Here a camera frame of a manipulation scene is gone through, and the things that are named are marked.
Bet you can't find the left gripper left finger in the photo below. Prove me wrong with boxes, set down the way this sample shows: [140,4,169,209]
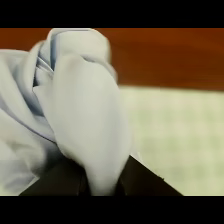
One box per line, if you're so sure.
[19,155,90,197]

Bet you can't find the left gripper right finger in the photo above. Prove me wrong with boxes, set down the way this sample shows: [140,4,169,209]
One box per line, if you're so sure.
[114,155,184,197]

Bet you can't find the light blue shirt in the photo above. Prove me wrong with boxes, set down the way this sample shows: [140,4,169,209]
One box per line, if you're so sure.
[0,28,143,197]

